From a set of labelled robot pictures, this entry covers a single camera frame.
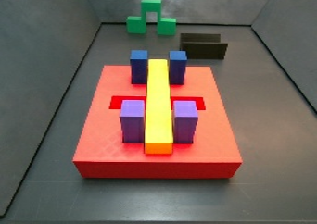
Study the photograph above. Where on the green arch-shaped block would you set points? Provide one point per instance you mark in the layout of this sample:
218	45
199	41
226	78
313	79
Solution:
135	23

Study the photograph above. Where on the red base board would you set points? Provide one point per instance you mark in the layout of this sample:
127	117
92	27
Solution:
104	157

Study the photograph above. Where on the purple block left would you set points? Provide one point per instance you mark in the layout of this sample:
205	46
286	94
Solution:
132	121

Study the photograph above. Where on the purple block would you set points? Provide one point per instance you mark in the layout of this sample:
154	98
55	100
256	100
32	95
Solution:
132	121
185	121

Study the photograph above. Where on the purple block right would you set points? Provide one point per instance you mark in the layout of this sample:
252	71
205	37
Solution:
185	121

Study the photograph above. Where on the yellow long bar block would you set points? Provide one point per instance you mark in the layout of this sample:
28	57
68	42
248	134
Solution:
158	124

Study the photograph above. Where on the blue block right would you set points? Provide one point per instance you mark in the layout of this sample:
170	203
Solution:
177	67

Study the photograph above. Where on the blue block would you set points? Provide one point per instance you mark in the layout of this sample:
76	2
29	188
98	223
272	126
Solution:
138	63
177	67

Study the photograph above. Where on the blue block left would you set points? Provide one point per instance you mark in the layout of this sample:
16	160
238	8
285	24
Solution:
138	63

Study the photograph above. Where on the black angle bracket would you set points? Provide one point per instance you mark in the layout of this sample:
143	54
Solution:
202	46

